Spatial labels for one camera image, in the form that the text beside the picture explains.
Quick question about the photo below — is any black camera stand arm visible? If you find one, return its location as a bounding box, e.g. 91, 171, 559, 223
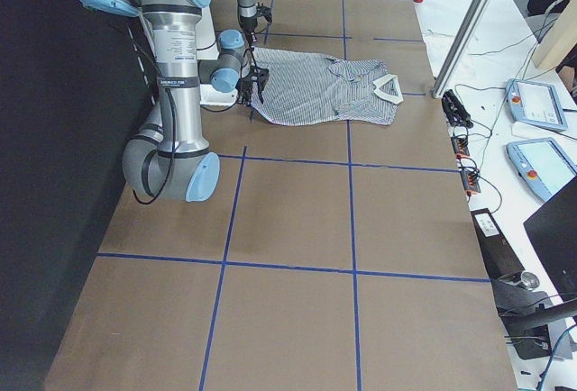
491, 279, 576, 360

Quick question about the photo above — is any black box with label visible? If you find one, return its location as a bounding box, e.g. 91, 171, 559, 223
471, 208, 525, 279

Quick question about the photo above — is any orange black electronics strip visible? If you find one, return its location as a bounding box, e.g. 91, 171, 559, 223
451, 135, 481, 197

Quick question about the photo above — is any black monitor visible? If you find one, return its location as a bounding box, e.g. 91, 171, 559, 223
524, 177, 577, 300

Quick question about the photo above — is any upper teach pendant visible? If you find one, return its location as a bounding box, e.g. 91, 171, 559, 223
505, 78, 568, 132

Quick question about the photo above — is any wooden board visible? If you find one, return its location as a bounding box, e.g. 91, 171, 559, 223
532, 0, 576, 70

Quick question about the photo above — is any aluminium frame post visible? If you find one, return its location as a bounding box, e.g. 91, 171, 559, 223
431, 0, 490, 98

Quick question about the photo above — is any teach pendant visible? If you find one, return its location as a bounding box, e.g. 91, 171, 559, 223
506, 137, 576, 202
505, 78, 568, 132

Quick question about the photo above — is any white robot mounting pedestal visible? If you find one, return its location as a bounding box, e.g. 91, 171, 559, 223
196, 6, 237, 109

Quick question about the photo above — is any blue white striped polo shirt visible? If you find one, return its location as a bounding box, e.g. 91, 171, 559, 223
252, 48, 404, 126

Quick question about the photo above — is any black gripper tool on desk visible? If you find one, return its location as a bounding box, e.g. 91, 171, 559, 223
441, 89, 474, 128

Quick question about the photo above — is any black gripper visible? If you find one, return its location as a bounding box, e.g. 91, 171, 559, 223
238, 66, 270, 104
239, 3, 273, 45

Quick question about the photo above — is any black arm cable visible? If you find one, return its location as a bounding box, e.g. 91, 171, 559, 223
132, 88, 177, 205

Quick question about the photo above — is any lower teach pendant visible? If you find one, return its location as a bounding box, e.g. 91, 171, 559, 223
506, 137, 576, 202

